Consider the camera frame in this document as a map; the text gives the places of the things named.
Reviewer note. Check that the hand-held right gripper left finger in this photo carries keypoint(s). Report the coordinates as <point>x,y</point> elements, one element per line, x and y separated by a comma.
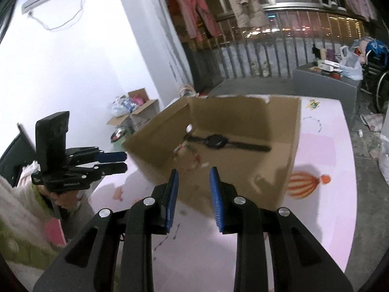
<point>171,200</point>

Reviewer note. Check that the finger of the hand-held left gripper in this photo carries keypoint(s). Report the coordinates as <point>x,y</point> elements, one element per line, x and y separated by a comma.
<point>112,157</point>
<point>112,168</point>

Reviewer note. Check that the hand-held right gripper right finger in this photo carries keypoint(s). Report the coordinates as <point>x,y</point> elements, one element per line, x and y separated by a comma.
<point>217,200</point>

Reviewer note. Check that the black smartwatch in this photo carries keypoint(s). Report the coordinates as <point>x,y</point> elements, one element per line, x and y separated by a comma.
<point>212,140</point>

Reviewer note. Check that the large brown cardboard box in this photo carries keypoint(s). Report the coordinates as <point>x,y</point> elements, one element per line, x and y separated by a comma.
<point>237,121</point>

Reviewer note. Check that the person's left forearm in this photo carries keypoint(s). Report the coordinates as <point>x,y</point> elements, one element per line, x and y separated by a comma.
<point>18,194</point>

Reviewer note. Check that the person's left hand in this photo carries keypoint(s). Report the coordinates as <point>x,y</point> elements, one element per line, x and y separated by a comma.
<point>65,200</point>

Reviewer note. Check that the metal bowl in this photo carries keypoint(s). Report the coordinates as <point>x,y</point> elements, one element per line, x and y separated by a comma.
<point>118,134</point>

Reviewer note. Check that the small open cardboard box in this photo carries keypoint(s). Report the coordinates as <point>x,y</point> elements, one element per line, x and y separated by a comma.
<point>142,112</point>

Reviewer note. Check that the red board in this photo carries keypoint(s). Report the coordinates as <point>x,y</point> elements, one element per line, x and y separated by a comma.
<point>54,232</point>

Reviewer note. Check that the green fluffy robe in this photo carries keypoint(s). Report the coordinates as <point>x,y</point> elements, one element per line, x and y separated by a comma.
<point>21,243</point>

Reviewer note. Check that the beige slipper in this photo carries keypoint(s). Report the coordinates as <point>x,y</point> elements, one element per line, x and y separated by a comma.
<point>265,69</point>
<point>254,69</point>

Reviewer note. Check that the grey cabinet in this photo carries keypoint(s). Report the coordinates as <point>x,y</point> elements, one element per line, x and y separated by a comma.
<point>322,88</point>

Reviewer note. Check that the red hanging pants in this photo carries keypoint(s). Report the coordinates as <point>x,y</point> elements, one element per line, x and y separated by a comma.
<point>197,9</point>

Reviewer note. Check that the patterned paper sheet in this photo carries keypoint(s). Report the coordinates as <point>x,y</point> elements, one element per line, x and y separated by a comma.
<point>373,121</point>

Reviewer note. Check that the white flat box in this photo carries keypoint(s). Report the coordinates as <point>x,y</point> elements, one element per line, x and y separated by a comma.
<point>329,65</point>

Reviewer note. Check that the black bottle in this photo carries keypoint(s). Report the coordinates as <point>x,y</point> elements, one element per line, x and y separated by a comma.
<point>316,51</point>

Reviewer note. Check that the dark purple cup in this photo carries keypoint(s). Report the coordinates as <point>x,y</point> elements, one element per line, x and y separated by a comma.
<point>330,54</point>

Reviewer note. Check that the beige hanging coat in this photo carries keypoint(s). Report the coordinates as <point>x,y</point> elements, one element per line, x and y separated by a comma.
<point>243,3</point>

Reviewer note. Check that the wheelchair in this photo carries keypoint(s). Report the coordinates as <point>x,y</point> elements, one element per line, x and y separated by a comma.
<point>372,73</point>

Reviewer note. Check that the metal balcony railing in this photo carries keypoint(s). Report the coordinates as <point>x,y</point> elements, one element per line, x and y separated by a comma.
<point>288,6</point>

